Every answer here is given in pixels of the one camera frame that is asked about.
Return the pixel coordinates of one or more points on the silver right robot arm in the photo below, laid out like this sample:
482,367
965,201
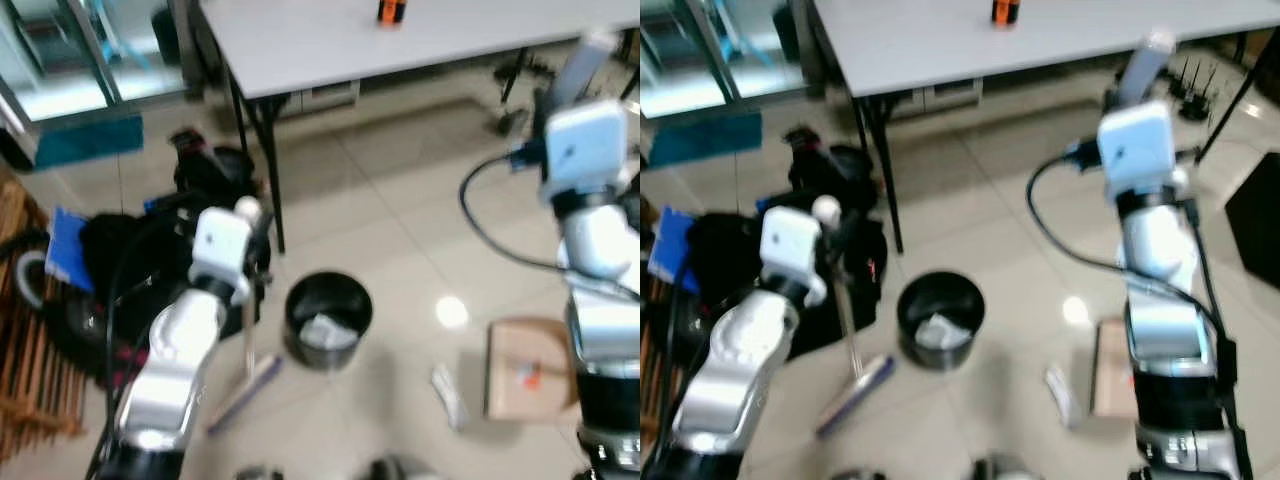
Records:
1165,320
600,320

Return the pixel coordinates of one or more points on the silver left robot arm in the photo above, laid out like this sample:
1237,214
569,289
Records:
175,360
735,360

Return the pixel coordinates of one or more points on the teal floor panel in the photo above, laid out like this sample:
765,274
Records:
705,140
90,140

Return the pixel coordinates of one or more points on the black round trash bin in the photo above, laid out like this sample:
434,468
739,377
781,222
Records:
912,300
300,300

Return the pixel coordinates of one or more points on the black router with antennas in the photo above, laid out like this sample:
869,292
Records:
1192,90

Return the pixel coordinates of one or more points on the crumpled white paper in bin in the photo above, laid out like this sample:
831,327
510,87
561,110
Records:
940,333
328,333

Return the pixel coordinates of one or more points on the black bag pile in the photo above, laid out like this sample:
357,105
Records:
150,240
730,240

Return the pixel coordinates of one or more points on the grey table with black legs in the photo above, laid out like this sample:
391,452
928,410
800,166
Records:
400,45
1000,45

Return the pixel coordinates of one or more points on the orange black small device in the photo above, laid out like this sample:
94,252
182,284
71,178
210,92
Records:
391,10
1005,10

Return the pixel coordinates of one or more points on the blue flat folder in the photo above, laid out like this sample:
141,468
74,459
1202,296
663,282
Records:
668,250
68,250

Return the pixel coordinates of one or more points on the black square box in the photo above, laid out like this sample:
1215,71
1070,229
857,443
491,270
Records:
1255,215

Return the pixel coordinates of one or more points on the glass door cabinet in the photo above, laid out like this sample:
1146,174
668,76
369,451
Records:
720,50
100,50

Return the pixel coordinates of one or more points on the white paper scrap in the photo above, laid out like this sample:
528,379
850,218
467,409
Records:
450,395
1062,395

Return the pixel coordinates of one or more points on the brown cardboard box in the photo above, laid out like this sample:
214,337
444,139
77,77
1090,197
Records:
525,370
1112,370

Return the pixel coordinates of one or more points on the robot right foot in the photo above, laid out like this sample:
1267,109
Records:
397,468

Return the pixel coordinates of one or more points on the brown wooden rack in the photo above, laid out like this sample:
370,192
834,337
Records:
30,390

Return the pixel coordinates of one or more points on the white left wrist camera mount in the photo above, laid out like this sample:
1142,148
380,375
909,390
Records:
220,245
790,245

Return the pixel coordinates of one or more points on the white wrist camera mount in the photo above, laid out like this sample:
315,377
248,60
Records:
585,150
790,245
220,245
1135,150

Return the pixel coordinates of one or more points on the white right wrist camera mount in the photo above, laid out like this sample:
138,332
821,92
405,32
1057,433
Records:
585,150
1135,150

